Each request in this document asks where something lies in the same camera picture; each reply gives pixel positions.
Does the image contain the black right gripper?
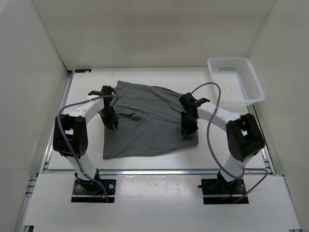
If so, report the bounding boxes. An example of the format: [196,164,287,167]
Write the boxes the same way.
[181,110,198,135]

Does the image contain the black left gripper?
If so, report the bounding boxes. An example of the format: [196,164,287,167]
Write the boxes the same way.
[98,105,119,130]

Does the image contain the grey shorts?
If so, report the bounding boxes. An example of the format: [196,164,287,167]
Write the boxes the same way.
[103,81,198,160]

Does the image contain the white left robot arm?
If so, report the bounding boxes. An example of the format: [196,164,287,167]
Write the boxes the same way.
[53,86,121,193]

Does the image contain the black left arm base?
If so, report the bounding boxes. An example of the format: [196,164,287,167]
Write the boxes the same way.
[71,173,116,203]

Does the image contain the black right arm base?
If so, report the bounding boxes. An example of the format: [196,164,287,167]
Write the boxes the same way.
[198,178,249,205]

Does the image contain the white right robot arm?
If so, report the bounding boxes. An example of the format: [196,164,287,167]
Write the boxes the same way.
[179,93,265,193]

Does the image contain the white plastic basket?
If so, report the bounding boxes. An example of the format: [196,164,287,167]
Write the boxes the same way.
[207,56,265,108]

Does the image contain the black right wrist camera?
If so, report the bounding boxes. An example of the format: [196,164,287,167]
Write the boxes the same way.
[179,92,210,110]

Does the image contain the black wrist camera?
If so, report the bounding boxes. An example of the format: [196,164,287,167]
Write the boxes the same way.
[88,86,114,96]
[179,92,210,110]

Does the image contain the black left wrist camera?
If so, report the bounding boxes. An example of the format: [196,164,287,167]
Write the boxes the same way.
[88,86,114,96]

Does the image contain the aluminium table edge rail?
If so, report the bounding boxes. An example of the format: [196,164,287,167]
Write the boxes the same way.
[14,70,75,232]

